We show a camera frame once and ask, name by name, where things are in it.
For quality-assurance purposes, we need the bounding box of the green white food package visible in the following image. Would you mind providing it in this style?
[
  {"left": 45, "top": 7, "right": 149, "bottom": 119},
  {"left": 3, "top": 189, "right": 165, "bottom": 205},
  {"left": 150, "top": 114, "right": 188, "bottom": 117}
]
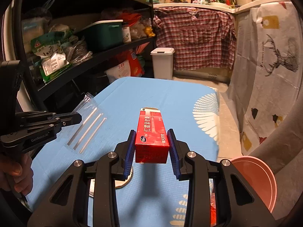
[{"left": 30, "top": 31, "right": 71, "bottom": 83}]

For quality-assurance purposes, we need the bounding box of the person's left hand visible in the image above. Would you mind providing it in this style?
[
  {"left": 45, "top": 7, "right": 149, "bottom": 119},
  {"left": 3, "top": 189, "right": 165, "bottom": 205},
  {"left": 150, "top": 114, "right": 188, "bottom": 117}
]
[{"left": 1, "top": 153, "right": 33, "bottom": 196}]

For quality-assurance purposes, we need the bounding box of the red white rice bag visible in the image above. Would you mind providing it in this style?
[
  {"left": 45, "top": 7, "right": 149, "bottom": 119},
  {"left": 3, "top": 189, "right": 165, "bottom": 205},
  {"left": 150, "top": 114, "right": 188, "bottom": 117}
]
[{"left": 105, "top": 50, "right": 145, "bottom": 84}]

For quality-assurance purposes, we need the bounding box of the red plaid shirt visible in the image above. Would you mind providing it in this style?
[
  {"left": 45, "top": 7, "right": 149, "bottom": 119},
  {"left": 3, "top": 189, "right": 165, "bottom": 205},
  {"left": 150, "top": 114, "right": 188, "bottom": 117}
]
[{"left": 153, "top": 7, "right": 236, "bottom": 71}]

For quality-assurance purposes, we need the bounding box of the grey deer print cloth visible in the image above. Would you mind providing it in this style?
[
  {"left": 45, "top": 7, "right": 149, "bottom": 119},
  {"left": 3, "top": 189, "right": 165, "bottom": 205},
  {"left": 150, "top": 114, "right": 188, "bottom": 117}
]
[{"left": 226, "top": 2, "right": 302, "bottom": 155}]

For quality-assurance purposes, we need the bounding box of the pink plastic basin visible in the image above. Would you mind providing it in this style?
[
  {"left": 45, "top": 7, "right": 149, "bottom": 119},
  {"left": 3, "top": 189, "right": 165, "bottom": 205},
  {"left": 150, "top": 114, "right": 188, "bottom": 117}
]
[{"left": 231, "top": 156, "right": 277, "bottom": 213}]

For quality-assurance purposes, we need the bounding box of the white jar on shelf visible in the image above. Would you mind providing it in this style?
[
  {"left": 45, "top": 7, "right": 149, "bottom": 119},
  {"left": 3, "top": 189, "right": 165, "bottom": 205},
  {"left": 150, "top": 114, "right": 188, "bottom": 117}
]
[{"left": 122, "top": 26, "right": 131, "bottom": 43}]

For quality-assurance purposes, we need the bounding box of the black storage shelf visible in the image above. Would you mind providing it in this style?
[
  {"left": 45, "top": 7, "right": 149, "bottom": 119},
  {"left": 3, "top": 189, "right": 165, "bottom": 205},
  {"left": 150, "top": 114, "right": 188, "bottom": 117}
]
[{"left": 12, "top": 0, "right": 154, "bottom": 112}]

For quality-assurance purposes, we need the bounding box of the white small trash bin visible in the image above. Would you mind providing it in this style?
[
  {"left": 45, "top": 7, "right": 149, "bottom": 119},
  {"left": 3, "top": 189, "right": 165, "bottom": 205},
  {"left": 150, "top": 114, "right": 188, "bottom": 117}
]
[{"left": 151, "top": 48, "right": 175, "bottom": 80}]

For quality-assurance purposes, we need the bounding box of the green storage box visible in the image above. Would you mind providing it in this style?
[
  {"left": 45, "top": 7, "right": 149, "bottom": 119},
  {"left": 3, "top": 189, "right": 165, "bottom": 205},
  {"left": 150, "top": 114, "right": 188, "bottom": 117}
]
[{"left": 76, "top": 19, "right": 123, "bottom": 52}]

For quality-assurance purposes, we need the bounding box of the clear straw wrapper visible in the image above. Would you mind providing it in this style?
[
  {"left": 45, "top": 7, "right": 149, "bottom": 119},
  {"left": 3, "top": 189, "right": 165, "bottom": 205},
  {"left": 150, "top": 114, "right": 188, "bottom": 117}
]
[{"left": 59, "top": 93, "right": 107, "bottom": 154}]

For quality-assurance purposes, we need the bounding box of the red toothpaste box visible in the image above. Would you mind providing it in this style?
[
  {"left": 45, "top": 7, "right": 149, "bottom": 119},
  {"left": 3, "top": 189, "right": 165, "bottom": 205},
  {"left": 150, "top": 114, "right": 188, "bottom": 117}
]
[{"left": 135, "top": 108, "right": 169, "bottom": 163}]

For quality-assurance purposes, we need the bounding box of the blue table cloth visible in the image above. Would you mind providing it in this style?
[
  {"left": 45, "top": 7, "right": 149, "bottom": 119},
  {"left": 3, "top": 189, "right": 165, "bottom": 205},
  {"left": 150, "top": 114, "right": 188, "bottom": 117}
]
[{"left": 27, "top": 77, "right": 219, "bottom": 226}]

